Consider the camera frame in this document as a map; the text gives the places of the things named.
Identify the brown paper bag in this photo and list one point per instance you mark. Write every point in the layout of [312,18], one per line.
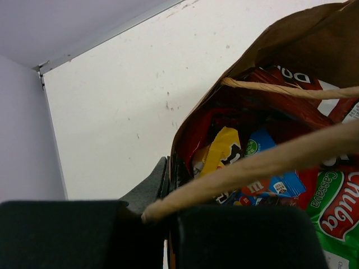
[321,42]

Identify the blue M&M's packet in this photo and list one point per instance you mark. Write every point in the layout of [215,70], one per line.
[287,185]

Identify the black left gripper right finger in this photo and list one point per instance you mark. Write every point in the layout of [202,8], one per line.
[214,236]

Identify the yellow M&M's packet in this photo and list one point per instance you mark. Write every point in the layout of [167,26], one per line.
[224,150]

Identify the green Chuba cassava bag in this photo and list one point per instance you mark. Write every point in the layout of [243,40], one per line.
[333,211]

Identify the dark red Dove chocolate bag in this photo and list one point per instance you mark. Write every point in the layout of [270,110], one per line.
[316,113]

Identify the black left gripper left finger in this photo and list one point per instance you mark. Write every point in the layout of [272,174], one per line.
[85,234]

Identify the red Doritos bag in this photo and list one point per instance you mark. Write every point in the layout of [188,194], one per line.
[246,119]

